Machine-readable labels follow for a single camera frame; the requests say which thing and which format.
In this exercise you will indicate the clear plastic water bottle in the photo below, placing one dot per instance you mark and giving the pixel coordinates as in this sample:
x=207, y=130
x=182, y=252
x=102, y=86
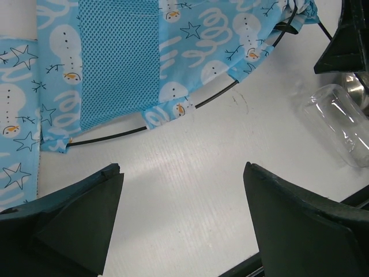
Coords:
x=337, y=119

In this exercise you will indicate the blue snowman pet tent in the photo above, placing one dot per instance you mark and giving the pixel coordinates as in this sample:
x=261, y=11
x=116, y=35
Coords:
x=100, y=60

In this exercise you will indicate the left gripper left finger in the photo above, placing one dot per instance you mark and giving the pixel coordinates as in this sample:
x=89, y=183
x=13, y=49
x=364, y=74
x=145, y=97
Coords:
x=65, y=233

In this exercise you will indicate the stainless steel bowl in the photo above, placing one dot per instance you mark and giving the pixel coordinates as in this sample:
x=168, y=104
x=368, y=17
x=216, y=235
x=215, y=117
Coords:
x=357, y=86

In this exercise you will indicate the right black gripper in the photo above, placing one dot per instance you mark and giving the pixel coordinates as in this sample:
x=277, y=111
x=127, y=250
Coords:
x=348, y=48

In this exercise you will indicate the blue snowman tent mat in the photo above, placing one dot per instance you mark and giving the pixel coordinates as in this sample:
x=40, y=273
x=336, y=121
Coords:
x=20, y=121

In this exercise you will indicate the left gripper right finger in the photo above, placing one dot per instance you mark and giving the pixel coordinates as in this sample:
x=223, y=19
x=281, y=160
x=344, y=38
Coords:
x=265, y=193

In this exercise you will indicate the thin black tent pole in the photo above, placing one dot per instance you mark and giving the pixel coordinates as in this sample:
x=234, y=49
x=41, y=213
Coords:
x=204, y=102

